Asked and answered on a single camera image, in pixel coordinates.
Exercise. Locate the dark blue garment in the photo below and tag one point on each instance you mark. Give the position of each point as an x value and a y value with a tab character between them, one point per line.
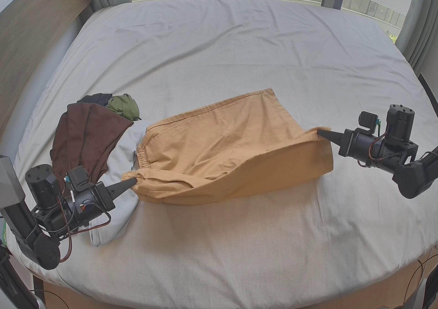
94	99

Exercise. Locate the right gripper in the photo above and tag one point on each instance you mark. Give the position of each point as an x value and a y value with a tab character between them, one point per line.
362	148

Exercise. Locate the green garment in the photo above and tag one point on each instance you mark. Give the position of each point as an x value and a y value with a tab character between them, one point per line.
123	106

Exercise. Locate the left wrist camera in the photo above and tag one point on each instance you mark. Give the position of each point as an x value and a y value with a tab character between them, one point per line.
80	179

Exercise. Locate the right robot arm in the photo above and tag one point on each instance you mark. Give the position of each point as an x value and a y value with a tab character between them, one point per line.
414	171

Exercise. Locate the brown garment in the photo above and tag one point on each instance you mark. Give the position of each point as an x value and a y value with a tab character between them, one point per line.
85	136

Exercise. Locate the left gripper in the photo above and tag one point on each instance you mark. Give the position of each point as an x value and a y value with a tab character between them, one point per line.
90	205

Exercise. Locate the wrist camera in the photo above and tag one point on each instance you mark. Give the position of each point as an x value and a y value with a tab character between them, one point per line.
369	121
80	179

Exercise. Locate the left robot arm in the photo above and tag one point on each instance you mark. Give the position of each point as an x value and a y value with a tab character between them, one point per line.
37	184

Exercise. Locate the pale blue garment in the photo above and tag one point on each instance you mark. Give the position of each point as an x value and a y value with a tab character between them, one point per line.
125	150

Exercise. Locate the bed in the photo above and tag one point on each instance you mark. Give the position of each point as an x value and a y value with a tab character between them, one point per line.
256	44

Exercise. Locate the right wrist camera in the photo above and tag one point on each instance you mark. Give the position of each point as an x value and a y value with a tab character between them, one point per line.
369	121

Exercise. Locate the tan shorts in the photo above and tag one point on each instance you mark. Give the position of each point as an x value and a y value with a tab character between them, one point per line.
232	150

